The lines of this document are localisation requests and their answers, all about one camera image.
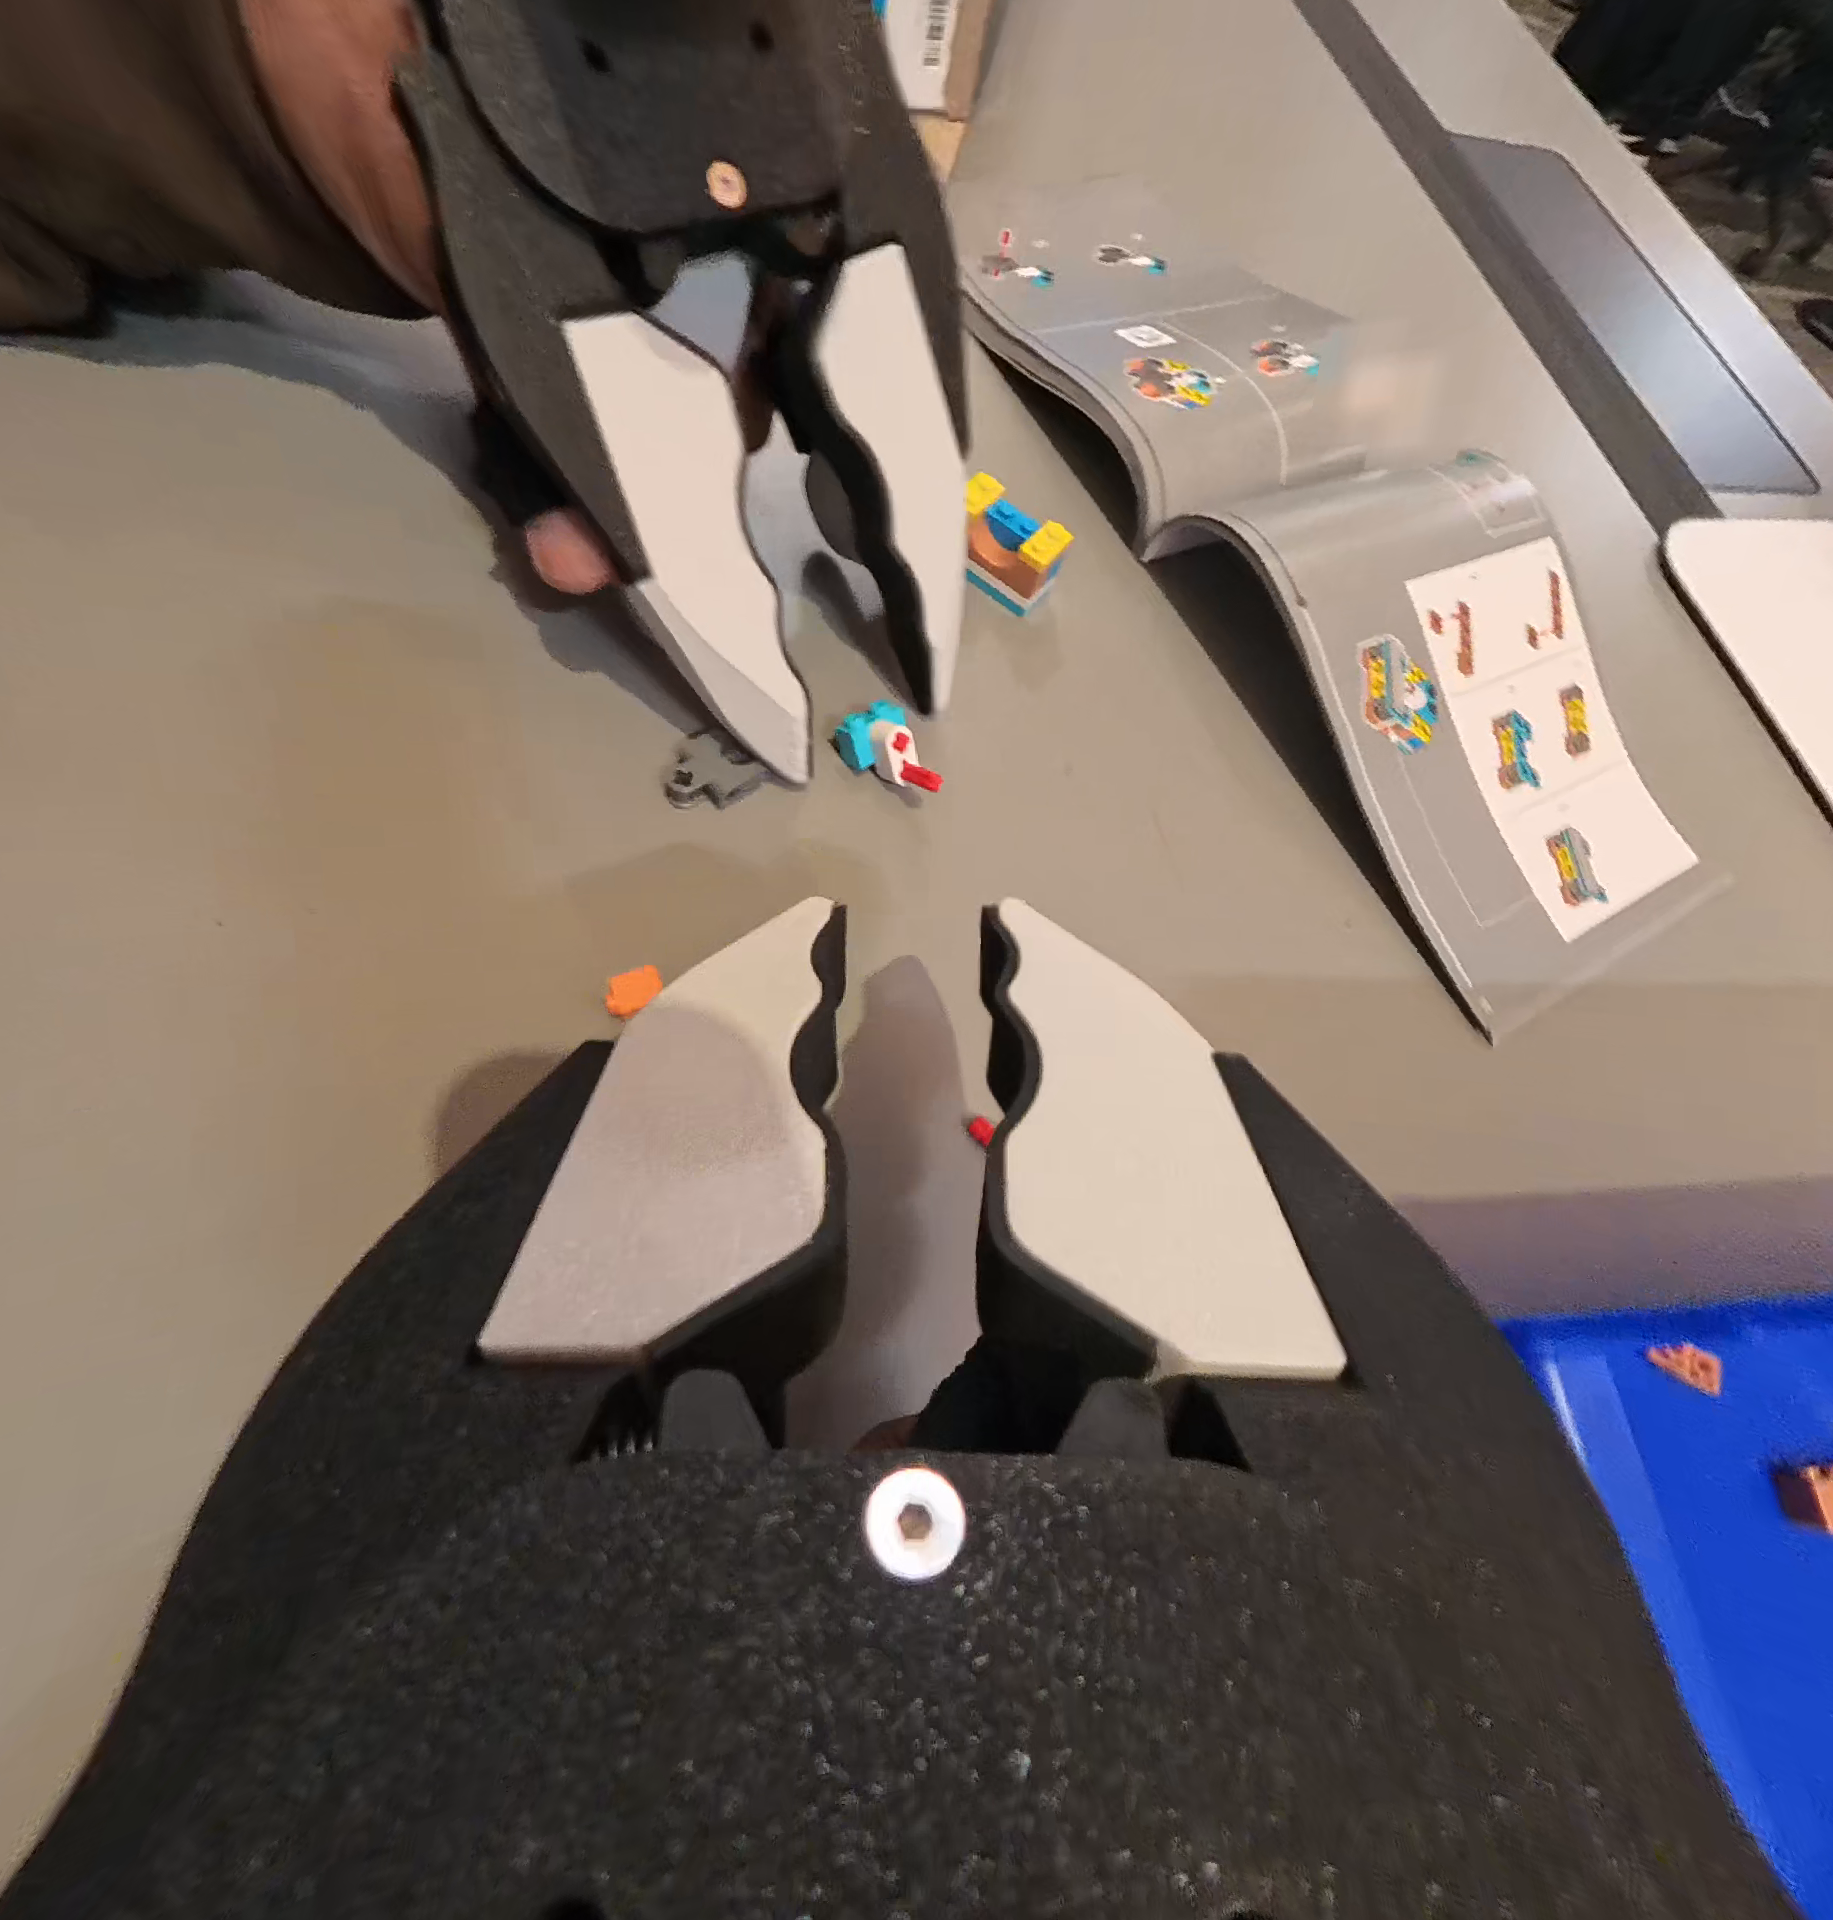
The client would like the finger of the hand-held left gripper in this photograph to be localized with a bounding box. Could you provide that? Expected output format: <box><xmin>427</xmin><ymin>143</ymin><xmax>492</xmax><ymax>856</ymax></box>
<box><xmin>560</xmin><ymin>305</ymin><xmax>812</xmax><ymax>788</ymax></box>
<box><xmin>803</xmin><ymin>240</ymin><xmax>974</xmax><ymax>719</ymax></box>

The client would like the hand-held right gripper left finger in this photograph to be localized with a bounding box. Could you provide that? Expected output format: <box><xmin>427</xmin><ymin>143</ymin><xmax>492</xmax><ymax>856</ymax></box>
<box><xmin>472</xmin><ymin>895</ymin><xmax>850</xmax><ymax>1368</ymax></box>

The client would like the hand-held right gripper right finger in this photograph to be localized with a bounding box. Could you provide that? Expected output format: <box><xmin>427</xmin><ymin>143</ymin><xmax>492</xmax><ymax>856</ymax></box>
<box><xmin>977</xmin><ymin>895</ymin><xmax>1351</xmax><ymax>1386</ymax></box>

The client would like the grey claw brick piece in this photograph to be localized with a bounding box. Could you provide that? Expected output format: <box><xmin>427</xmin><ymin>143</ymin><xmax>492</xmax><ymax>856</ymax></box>
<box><xmin>662</xmin><ymin>729</ymin><xmax>780</xmax><ymax>814</ymax></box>

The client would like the teal brick with red pin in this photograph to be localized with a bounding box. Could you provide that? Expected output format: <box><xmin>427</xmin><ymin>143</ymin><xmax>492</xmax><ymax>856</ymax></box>
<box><xmin>833</xmin><ymin>699</ymin><xmax>949</xmax><ymax>798</ymax></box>

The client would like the grey instruction booklet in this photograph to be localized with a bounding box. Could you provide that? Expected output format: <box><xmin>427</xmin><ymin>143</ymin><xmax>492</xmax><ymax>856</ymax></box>
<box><xmin>949</xmin><ymin>179</ymin><xmax>1740</xmax><ymax>1047</ymax></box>

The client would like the person's left forearm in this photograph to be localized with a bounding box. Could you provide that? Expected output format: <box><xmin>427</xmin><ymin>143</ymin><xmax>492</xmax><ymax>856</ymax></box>
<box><xmin>0</xmin><ymin>0</ymin><xmax>408</xmax><ymax>339</ymax></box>

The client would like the person's left hand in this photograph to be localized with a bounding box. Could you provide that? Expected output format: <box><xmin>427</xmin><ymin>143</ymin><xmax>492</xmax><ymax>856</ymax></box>
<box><xmin>240</xmin><ymin>0</ymin><xmax>620</xmax><ymax>598</ymax></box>

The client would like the yellow blue brown brick assembly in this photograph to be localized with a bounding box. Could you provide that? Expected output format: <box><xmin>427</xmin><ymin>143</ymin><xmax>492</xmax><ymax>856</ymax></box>
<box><xmin>962</xmin><ymin>469</ymin><xmax>1078</xmax><ymax>619</ymax></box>

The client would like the printed cardboard box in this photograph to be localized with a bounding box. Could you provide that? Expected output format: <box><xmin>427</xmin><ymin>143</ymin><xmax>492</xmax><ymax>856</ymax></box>
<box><xmin>874</xmin><ymin>0</ymin><xmax>998</xmax><ymax>130</ymax></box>

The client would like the blue plastic bin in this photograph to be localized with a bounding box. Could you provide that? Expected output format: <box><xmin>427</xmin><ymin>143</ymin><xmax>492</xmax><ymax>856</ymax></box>
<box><xmin>1500</xmin><ymin>1292</ymin><xmax>1833</xmax><ymax>1920</ymax></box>

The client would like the white rounded board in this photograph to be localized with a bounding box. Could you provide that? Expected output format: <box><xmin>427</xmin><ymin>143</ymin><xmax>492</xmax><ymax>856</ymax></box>
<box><xmin>1661</xmin><ymin>516</ymin><xmax>1833</xmax><ymax>889</ymax></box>

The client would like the black office chair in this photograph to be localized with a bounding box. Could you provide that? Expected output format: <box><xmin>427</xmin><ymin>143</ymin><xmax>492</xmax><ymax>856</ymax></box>
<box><xmin>1549</xmin><ymin>0</ymin><xmax>1833</xmax><ymax>362</ymax></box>

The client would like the dark desk cable cover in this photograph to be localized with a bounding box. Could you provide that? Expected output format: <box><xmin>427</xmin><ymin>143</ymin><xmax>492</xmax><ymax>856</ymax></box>
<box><xmin>1290</xmin><ymin>0</ymin><xmax>1830</xmax><ymax>500</ymax></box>

